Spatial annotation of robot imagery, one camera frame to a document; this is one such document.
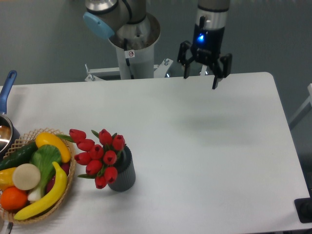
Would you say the orange fruit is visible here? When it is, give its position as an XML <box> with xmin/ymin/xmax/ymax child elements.
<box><xmin>0</xmin><ymin>187</ymin><xmax>28</xmax><ymax>211</ymax></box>

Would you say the woven wicker basket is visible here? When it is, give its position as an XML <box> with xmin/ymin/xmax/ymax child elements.
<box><xmin>0</xmin><ymin>128</ymin><xmax>76</xmax><ymax>225</ymax></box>

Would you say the black device at edge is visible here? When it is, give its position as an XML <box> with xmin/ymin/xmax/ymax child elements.
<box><xmin>294</xmin><ymin>197</ymin><xmax>312</xmax><ymax>223</ymax></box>

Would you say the yellow bell pepper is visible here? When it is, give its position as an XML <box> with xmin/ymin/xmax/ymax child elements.
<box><xmin>0</xmin><ymin>167</ymin><xmax>16</xmax><ymax>191</ymax></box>

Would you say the yellow banana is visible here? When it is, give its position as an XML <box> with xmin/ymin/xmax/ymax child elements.
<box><xmin>14</xmin><ymin>161</ymin><xmax>67</xmax><ymax>221</ymax></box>

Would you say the green cucumber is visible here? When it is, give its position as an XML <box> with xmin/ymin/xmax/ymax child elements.
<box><xmin>0</xmin><ymin>142</ymin><xmax>38</xmax><ymax>170</ymax></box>

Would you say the dark grey ribbed vase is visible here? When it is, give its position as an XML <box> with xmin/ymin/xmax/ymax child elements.
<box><xmin>108</xmin><ymin>146</ymin><xmax>136</xmax><ymax>192</ymax></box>

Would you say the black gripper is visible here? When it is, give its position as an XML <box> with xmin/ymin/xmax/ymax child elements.
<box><xmin>177</xmin><ymin>26</ymin><xmax>232</xmax><ymax>90</ymax></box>

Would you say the white frame at right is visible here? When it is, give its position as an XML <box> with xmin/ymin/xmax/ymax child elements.
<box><xmin>289</xmin><ymin>83</ymin><xmax>312</xmax><ymax>130</ymax></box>

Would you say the blue handled saucepan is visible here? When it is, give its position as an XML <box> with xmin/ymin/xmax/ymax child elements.
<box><xmin>0</xmin><ymin>70</ymin><xmax>20</xmax><ymax>160</ymax></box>

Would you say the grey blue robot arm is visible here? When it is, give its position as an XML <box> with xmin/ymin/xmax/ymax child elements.
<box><xmin>83</xmin><ymin>0</ymin><xmax>233</xmax><ymax>89</ymax></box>

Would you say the beige round disc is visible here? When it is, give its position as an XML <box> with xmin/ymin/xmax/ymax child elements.
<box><xmin>12</xmin><ymin>163</ymin><xmax>41</xmax><ymax>191</ymax></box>

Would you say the yellow squash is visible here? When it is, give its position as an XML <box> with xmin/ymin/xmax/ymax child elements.
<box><xmin>35</xmin><ymin>132</ymin><xmax>71</xmax><ymax>163</ymax></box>

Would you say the green bok choy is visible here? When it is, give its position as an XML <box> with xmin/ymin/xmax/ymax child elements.
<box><xmin>28</xmin><ymin>145</ymin><xmax>61</xmax><ymax>203</ymax></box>

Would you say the red tulip bouquet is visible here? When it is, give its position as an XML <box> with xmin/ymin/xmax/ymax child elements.
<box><xmin>58</xmin><ymin>129</ymin><xmax>126</xmax><ymax>189</ymax></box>

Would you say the dark red fruit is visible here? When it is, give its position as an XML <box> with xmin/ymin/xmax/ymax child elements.
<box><xmin>46</xmin><ymin>163</ymin><xmax>70</xmax><ymax>193</ymax></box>

